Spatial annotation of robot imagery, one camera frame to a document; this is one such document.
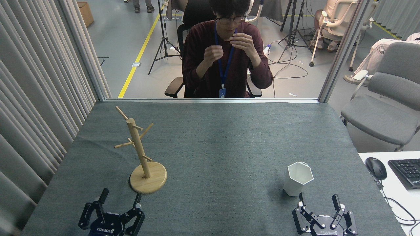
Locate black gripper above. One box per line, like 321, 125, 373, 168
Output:
292, 192, 358, 236
78, 188, 145, 236

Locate white hexagonal cup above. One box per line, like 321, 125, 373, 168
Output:
283, 162, 314, 197

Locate wooden cup rack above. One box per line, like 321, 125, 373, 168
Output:
114, 106, 167, 194

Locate person's right hand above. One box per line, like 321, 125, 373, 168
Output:
204, 45, 224, 65

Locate person's left hand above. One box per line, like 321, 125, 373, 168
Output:
229, 32, 260, 61

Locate black computer mouse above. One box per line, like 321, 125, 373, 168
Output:
365, 157, 388, 180

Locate white desk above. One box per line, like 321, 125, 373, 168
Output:
358, 151, 420, 236

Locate black keyboard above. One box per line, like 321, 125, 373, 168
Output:
388, 159, 420, 190

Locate grey table cloth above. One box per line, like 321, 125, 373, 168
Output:
21, 101, 406, 236

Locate grey padded chair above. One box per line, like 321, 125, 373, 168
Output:
340, 42, 420, 152

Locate grey pleated curtain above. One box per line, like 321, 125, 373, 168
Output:
373, 0, 420, 40
0, 0, 113, 236

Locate black office chair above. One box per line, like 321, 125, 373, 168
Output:
164, 5, 263, 98

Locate person in pale trousers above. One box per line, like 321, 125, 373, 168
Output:
344, 32, 420, 86

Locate black tripod stand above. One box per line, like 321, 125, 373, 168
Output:
277, 0, 314, 63
148, 0, 183, 75

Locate seated person behind white chair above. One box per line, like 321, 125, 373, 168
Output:
313, 0, 359, 53

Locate white office chair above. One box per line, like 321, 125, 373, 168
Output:
309, 0, 378, 72

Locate cardboard box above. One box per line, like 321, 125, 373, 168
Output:
77, 1, 95, 28

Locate standing person's feet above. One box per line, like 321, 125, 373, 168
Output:
123, 0, 155, 14

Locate black desk cable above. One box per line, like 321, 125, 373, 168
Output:
369, 172, 420, 227

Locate black floor cable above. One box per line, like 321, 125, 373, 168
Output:
264, 49, 309, 98

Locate silver post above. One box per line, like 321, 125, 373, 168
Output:
58, 0, 111, 101
318, 0, 374, 103

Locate blue lanyard with badge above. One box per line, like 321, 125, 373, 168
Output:
214, 21, 237, 98

